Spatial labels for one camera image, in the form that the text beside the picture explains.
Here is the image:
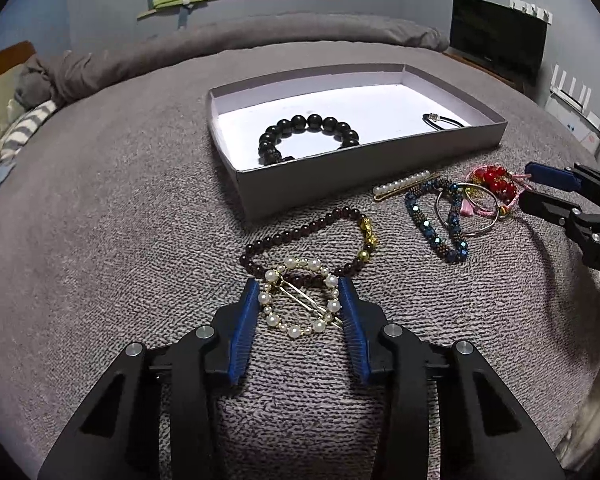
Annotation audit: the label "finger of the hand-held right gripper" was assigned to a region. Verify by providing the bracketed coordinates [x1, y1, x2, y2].
[526, 162, 600, 211]
[517, 189, 600, 271]

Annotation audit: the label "black hair tie silver charm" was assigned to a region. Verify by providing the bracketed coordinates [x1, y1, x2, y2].
[422, 112, 473, 132]

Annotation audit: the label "pink cord bracelet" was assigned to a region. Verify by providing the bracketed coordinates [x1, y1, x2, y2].
[459, 169, 532, 220]

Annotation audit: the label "white wall hooks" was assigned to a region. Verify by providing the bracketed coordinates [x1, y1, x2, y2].
[509, 0, 554, 24]

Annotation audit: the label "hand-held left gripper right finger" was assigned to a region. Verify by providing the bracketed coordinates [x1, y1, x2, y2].
[336, 277, 566, 480]

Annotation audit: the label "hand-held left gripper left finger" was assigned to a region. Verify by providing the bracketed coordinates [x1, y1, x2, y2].
[37, 279, 261, 480]

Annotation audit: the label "grey rolled duvet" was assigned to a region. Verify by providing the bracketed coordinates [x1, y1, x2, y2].
[16, 12, 449, 111]

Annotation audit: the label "black television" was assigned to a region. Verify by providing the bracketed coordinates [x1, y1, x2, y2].
[450, 0, 549, 87]

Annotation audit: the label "pearl bar hair clip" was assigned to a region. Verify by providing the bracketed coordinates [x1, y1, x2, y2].
[373, 170, 431, 202]

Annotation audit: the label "dark red bead bracelet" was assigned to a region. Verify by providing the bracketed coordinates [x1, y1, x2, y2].
[240, 207, 376, 287]

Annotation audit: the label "blue beaded bracelet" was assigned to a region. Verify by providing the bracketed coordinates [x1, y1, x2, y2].
[405, 178, 468, 264]

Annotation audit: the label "wooden headboard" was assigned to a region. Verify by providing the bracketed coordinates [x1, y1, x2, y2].
[0, 41, 37, 87]

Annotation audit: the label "black bead bracelet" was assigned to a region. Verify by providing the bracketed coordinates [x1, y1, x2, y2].
[258, 115, 361, 166]

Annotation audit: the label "striped pillow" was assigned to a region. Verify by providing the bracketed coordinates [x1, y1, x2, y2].
[0, 100, 58, 168]

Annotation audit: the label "grey cardboard box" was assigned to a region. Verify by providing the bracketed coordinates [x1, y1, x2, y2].
[209, 63, 508, 222]

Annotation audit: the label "wooden television stand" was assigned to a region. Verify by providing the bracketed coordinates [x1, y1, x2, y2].
[442, 47, 527, 92]

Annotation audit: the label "round pearl hair clip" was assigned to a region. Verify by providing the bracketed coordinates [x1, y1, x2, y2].
[258, 256, 342, 339]

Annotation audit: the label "white router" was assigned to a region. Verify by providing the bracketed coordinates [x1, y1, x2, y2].
[549, 63, 600, 133]

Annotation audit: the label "grey knitted blanket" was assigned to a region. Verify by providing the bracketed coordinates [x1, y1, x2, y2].
[0, 42, 600, 480]

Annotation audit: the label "silver bangle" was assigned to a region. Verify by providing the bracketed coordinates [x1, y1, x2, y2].
[435, 187, 502, 237]

